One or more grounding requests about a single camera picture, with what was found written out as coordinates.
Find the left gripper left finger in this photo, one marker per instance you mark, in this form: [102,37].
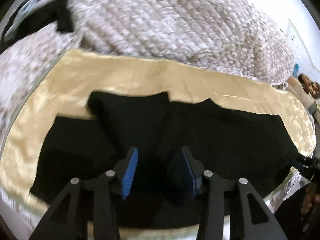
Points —
[66,217]

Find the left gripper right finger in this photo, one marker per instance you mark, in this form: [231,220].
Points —
[250,218]

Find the black pants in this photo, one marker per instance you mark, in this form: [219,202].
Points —
[230,143]

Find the right hand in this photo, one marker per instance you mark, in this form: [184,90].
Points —
[310,199]

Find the white floral mattress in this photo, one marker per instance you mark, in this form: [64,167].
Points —
[20,216]

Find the golden satin bed sheet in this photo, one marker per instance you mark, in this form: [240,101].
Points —
[65,87]

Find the quilted floral comforter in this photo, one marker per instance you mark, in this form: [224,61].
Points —
[229,36]

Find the dark clothes pile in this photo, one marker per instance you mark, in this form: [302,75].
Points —
[33,15]

